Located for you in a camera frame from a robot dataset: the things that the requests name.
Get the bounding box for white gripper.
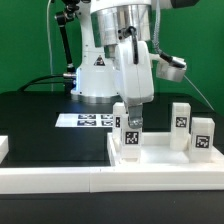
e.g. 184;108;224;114
114;41;154;129

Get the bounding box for white square table top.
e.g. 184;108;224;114
107;132;224;166

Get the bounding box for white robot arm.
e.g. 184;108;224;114
62;0;199;129

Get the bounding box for white base tag plate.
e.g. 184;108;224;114
55;113;113;128

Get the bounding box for white U-shaped obstacle fence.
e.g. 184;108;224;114
0;134;224;195

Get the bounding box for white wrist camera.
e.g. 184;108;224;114
156;57;187;82

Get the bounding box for black cables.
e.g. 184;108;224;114
18;73;76;93

